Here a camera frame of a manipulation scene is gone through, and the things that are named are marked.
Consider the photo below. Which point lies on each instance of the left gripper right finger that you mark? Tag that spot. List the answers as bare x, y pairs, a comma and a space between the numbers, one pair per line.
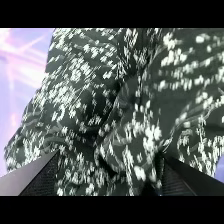
190, 181

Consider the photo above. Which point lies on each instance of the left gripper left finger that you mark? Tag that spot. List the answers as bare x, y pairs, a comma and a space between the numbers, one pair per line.
30, 180

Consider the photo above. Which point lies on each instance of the black flowered garment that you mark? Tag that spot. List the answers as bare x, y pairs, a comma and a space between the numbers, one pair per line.
110, 100

